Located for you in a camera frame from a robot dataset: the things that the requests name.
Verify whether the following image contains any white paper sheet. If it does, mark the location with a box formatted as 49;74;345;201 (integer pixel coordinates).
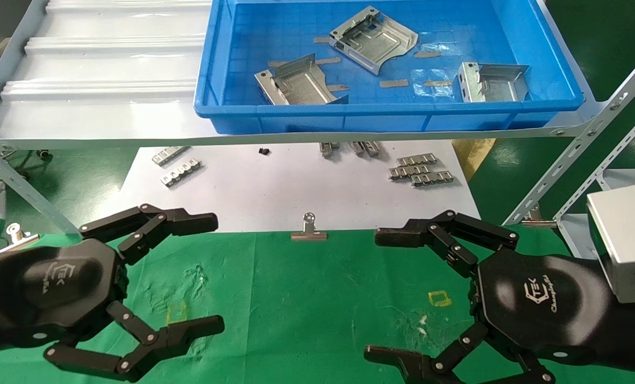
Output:
85;140;483;234

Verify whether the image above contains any white corrugated shelf panel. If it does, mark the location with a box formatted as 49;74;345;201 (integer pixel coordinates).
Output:
0;0;218;140

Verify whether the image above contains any grey stamped metal bracket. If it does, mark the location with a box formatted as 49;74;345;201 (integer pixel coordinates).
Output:
329;6;419;75
254;53;349;106
457;62;530;103

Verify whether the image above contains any flat clear plastic film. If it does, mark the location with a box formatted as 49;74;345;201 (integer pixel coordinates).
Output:
408;42;462;54

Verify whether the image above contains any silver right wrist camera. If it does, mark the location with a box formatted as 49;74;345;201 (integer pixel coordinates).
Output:
586;184;635;305

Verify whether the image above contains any grey metal rack frame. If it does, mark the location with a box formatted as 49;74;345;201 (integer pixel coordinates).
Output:
0;0;635;235

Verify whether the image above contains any crumpled clear plastic film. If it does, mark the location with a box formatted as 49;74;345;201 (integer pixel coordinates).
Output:
410;68;454;98

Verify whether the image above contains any white metal shelving unit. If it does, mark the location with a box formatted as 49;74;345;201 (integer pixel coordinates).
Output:
554;101;635;262

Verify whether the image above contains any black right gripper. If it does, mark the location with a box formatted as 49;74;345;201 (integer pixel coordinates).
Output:
364;210;635;384

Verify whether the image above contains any large blue plastic bin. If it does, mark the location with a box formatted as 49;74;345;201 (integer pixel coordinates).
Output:
194;0;585;134

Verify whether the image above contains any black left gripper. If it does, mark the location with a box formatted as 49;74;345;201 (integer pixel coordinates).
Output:
0;238;226;382

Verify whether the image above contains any silver binder clip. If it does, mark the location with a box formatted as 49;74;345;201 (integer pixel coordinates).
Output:
521;205;559;229
0;222;40;254
291;212;328;241

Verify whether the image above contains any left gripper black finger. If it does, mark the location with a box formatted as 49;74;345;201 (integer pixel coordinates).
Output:
78;203;219;266

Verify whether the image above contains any green table cloth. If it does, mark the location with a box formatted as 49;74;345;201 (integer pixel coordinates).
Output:
0;224;635;384

